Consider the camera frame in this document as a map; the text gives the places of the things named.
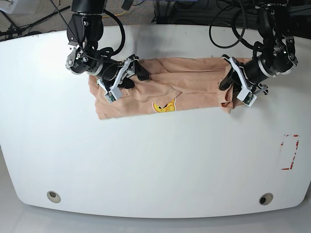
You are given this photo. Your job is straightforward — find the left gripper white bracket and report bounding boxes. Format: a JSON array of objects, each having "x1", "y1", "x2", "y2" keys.
[{"x1": 219, "y1": 55, "x2": 268, "y2": 96}]

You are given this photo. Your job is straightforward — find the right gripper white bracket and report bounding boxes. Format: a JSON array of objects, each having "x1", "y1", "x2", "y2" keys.
[{"x1": 96, "y1": 54, "x2": 151, "y2": 97}]

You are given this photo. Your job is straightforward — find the peach T-shirt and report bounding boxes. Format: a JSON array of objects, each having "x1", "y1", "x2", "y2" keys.
[{"x1": 88, "y1": 58, "x2": 242, "y2": 119}]

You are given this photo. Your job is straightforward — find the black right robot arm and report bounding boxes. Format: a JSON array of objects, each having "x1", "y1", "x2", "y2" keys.
[{"x1": 66, "y1": 0, "x2": 150, "y2": 103}]

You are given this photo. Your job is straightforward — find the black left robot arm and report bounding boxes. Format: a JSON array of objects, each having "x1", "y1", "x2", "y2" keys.
[{"x1": 219, "y1": 0, "x2": 298, "y2": 107}]

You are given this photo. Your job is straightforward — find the red tape rectangle marking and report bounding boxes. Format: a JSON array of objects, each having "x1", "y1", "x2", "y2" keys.
[{"x1": 278, "y1": 134, "x2": 299, "y2": 170}]

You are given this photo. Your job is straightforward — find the right table grommet hole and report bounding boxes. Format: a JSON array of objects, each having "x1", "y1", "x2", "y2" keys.
[{"x1": 259, "y1": 193, "x2": 274, "y2": 205}]

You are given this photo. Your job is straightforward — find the table grommet hole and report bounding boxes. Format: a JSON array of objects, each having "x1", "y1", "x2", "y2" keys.
[
  {"x1": 259, "y1": 193, "x2": 274, "y2": 205},
  {"x1": 47, "y1": 191, "x2": 61, "y2": 203}
]

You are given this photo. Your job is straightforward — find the left table grommet hole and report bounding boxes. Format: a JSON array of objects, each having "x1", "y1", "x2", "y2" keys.
[{"x1": 47, "y1": 191, "x2": 61, "y2": 203}]

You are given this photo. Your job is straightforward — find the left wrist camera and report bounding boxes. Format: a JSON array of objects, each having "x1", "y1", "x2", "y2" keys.
[{"x1": 237, "y1": 90, "x2": 257, "y2": 107}]

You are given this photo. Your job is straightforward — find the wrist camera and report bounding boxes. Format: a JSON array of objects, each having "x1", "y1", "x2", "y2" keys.
[
  {"x1": 104, "y1": 90, "x2": 122, "y2": 104},
  {"x1": 237, "y1": 90, "x2": 257, "y2": 107}
]

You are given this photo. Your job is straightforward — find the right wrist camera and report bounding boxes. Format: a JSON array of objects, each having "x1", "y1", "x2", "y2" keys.
[{"x1": 104, "y1": 90, "x2": 122, "y2": 104}]

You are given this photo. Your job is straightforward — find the yellow cable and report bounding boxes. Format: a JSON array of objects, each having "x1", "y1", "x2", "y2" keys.
[{"x1": 102, "y1": 8, "x2": 128, "y2": 19}]

